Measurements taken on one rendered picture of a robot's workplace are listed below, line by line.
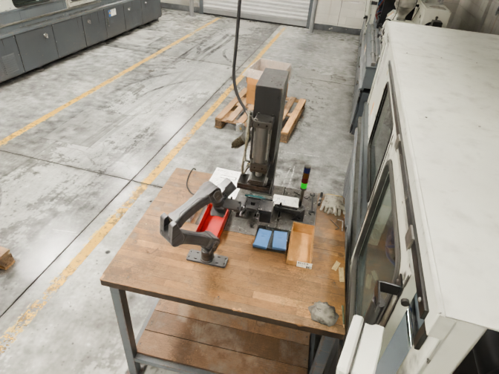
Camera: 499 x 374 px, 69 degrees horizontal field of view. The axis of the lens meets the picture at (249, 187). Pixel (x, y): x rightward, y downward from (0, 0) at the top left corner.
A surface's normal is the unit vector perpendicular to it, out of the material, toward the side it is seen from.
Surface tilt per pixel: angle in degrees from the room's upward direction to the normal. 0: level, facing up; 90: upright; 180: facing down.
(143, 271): 0
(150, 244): 0
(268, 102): 90
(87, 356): 0
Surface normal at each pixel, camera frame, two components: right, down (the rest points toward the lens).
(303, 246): 0.07, -0.81
